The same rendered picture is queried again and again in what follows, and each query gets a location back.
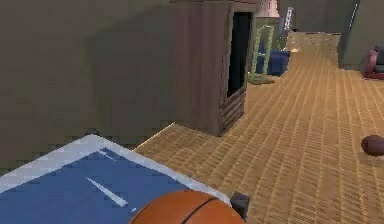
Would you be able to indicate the dark red armchair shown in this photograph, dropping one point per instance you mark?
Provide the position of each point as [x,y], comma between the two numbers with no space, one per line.
[374,63]

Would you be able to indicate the blue armchair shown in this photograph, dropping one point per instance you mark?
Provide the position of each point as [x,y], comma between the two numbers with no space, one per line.
[278,62]

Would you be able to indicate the blue bed with white border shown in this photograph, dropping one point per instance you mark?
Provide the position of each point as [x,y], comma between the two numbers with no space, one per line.
[70,186]

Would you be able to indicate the brown wooden cabinet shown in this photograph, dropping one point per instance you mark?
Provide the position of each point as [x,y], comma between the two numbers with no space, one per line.
[206,66]

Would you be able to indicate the orange basketball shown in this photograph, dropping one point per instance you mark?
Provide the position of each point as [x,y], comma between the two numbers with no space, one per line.
[186,210]

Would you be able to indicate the dark brown ball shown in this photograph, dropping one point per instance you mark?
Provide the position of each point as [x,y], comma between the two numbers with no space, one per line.
[374,145]

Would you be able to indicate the framed wall picture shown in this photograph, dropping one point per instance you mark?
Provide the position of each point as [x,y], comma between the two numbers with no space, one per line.
[288,18]

